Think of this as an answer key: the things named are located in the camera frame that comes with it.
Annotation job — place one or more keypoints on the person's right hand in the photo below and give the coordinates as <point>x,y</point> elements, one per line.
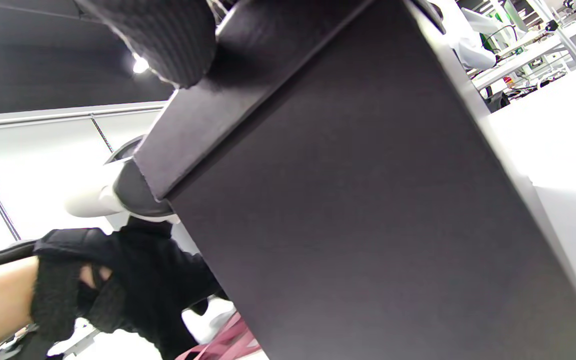
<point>168,35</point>

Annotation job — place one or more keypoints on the pink ribbon bow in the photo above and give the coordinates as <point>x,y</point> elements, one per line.
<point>228,340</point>

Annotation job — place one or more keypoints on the black mesh office chair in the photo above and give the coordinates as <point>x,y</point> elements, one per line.
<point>498,100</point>

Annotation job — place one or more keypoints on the person's left hand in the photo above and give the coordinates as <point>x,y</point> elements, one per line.
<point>143,280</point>

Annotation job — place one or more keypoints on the black gift box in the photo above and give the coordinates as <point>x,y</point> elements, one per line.
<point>368,200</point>

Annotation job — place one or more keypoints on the white desk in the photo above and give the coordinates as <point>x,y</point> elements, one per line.
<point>528,57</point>

